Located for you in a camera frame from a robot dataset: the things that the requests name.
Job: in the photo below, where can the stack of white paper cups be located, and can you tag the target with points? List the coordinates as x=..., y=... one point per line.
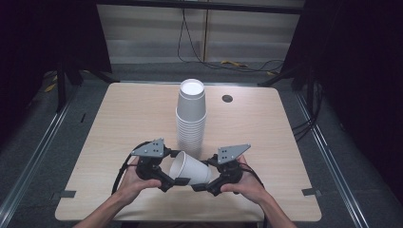
x=191, y=117

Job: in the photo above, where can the round black table grommet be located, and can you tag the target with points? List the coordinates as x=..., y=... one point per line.
x=227, y=98

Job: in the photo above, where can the black metal stand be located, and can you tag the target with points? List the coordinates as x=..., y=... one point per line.
x=61, y=88

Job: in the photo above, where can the small yellow floor scrap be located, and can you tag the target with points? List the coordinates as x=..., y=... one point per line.
x=50, y=87

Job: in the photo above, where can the single white paper cup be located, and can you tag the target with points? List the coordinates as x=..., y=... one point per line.
x=190, y=169

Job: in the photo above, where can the black horizontal bar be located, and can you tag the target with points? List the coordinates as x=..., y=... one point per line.
x=202, y=5

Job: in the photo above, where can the grey tape strip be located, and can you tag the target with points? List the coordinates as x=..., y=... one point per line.
x=67, y=193
x=311, y=192

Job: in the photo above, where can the metal floor rail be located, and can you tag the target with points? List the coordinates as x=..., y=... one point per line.
x=31, y=161
x=332, y=158

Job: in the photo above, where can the black stand leg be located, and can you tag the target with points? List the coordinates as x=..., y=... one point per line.
x=278, y=77

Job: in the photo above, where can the dark curtain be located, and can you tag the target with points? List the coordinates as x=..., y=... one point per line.
x=355, y=79
x=38, y=47

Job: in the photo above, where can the person's left hand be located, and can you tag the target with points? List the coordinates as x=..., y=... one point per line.
x=136, y=186

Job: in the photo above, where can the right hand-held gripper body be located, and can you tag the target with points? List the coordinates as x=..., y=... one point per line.
x=229, y=164

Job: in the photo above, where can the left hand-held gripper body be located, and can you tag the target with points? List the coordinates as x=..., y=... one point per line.
x=150, y=158

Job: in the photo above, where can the person's right hand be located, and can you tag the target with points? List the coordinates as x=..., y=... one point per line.
x=247, y=186

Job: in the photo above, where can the yellow strip on floor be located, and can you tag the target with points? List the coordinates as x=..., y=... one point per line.
x=234, y=63

